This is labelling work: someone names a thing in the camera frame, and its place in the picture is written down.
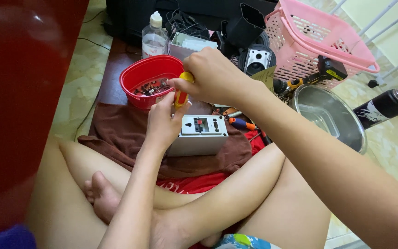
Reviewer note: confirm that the person's left hand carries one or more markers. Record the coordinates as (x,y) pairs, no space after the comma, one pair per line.
(159,124)

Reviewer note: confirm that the person's right hand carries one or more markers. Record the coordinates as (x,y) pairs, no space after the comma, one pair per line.
(219,77)

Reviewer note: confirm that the person's left fingers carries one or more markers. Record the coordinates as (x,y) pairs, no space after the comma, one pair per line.
(181,111)

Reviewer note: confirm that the grey speaker box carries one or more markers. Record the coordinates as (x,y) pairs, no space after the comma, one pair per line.
(202,138)

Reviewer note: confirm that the heap of screws and parts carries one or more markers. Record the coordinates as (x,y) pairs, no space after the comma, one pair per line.
(150,88)

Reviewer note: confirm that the red plastic bowl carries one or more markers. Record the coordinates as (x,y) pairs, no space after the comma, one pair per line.
(143,71)

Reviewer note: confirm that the brown towel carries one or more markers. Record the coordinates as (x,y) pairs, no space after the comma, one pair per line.
(119,128)

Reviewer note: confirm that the open grey speaker housing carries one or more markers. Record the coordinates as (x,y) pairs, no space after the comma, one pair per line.
(190,45)

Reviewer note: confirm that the red cloth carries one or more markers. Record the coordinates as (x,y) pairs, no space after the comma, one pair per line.
(199,183)

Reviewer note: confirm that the dark brown wooden board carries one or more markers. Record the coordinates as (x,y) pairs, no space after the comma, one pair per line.
(114,79)

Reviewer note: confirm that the clear plastic bottle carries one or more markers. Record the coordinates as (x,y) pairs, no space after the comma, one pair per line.
(154,39)

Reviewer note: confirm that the speaker driver with silver magnet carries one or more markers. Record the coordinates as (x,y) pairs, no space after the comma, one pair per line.
(257,60)

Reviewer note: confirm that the brown cardboard tag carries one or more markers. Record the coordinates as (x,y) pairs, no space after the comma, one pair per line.
(266,77)

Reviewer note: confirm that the person's right leg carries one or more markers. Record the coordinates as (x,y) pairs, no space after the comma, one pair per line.
(247,193)

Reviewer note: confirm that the person's leg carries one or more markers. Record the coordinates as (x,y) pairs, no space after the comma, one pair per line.
(64,193)
(247,193)

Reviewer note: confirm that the large black appliance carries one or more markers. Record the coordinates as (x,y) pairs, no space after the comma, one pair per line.
(130,17)

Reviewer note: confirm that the black plastic speaker horn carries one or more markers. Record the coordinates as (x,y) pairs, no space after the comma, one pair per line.
(245,24)

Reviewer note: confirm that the black speaker driver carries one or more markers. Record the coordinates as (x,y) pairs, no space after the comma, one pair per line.
(264,38)

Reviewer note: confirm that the clear plastic container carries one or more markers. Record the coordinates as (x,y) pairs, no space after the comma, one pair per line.
(320,119)

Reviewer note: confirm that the person's left leg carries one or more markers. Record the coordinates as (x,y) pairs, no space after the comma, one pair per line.
(64,193)

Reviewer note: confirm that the colourful patterned shorts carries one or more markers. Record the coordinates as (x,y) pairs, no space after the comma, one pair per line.
(244,242)

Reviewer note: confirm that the pink plastic basket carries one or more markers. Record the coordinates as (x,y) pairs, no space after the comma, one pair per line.
(309,38)

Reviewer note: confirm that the glossy red furniture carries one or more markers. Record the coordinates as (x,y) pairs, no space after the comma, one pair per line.
(19,103)

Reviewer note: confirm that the steel pot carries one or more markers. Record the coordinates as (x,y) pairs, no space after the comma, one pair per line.
(344,121)

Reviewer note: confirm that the black thermos flask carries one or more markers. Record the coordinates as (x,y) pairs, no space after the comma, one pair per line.
(382,107)

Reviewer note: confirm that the white metal rack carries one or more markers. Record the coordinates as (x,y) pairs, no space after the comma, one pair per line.
(378,31)

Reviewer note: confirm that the blue cloth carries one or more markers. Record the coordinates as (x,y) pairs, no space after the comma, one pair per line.
(9,238)

